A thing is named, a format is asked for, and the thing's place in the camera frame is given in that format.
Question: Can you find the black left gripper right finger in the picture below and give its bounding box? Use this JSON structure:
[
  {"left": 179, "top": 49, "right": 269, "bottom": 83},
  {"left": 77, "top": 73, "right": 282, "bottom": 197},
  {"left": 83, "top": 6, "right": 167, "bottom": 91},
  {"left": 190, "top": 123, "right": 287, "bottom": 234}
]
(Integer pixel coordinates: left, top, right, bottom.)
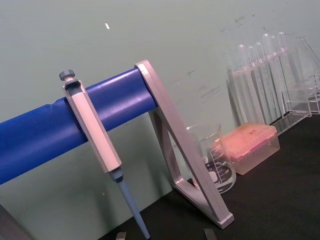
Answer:
[{"left": 203, "top": 228, "right": 216, "bottom": 240}]

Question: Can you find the clear glass beaker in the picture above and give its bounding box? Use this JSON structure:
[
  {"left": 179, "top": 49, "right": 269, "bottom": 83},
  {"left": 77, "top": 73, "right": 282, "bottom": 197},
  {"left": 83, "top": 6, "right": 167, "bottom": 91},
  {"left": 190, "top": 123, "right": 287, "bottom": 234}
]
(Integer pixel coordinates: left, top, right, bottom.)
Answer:
[{"left": 186, "top": 122, "right": 237, "bottom": 195}]

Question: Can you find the black table cloth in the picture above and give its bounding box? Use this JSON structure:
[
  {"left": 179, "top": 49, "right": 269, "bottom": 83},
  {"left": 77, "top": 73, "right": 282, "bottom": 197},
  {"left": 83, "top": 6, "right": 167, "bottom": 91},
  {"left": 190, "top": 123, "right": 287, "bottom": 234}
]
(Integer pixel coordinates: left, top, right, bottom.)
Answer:
[{"left": 106, "top": 116, "right": 320, "bottom": 240}]

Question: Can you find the pink pipette tip box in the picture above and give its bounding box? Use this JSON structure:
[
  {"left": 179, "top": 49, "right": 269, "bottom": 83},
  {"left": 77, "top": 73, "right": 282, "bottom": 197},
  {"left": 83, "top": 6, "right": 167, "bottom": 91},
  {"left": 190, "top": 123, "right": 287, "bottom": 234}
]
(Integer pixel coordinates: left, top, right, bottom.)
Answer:
[{"left": 211, "top": 123, "right": 281, "bottom": 176}]

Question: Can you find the white grey pipette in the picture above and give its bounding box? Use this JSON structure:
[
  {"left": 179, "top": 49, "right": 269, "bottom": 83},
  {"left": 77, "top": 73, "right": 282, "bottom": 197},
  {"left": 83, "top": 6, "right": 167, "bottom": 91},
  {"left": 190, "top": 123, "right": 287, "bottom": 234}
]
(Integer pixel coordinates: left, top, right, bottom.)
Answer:
[{"left": 58, "top": 68, "right": 151, "bottom": 239}]

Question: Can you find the blue bar silver pipette stand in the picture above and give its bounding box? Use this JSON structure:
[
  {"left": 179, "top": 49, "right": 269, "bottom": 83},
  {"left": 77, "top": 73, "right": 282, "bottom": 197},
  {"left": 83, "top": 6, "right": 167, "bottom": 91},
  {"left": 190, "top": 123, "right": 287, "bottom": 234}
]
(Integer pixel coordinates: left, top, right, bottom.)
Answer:
[{"left": 0, "top": 59, "right": 236, "bottom": 240}]

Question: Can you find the clear acrylic tube rack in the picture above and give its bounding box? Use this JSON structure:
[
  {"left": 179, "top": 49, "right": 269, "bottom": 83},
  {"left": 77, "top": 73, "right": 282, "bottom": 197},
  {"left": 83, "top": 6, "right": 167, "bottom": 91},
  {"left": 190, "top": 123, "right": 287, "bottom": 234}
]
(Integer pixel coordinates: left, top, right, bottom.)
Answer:
[{"left": 226, "top": 49, "right": 320, "bottom": 137}]

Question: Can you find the clear test tube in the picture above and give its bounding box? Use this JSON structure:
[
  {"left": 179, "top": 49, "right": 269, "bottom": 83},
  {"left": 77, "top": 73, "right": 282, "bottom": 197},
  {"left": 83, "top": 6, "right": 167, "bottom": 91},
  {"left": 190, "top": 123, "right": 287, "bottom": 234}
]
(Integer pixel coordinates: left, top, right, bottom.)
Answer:
[
  {"left": 237, "top": 43, "right": 254, "bottom": 124},
  {"left": 269, "top": 35, "right": 286, "bottom": 119},
  {"left": 246, "top": 45, "right": 264, "bottom": 124},
  {"left": 277, "top": 31, "right": 294, "bottom": 116},
  {"left": 254, "top": 41, "right": 273, "bottom": 124},
  {"left": 261, "top": 33, "right": 279, "bottom": 121}
]

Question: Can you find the clear conical flask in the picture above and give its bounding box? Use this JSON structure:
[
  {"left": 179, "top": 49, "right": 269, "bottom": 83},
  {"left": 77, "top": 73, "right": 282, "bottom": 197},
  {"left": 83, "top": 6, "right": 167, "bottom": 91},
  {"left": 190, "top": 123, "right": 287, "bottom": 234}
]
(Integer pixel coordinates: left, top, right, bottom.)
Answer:
[{"left": 292, "top": 36, "right": 320, "bottom": 118}]

